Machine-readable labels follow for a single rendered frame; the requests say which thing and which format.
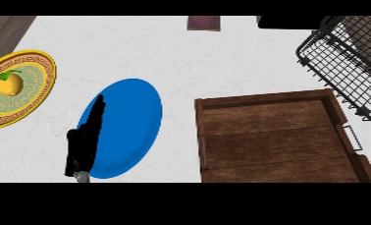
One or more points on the yellow patterned plate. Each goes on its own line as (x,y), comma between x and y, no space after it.
(34,84)

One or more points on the dark wooden cabinet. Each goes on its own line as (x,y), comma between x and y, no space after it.
(12,32)

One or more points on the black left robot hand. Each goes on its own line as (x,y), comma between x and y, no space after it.
(86,137)

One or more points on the maroon flat block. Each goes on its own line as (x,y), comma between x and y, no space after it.
(204,23)

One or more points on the blue oval plate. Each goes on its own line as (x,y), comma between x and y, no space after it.
(130,121)

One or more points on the brown wooden tray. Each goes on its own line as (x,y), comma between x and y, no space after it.
(276,137)

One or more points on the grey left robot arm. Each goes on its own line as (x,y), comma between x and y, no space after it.
(83,178)

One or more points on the yellow fruit with green leaf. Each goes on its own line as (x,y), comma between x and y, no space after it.
(11,84)

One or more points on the black appliance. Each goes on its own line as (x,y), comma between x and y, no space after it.
(288,22)

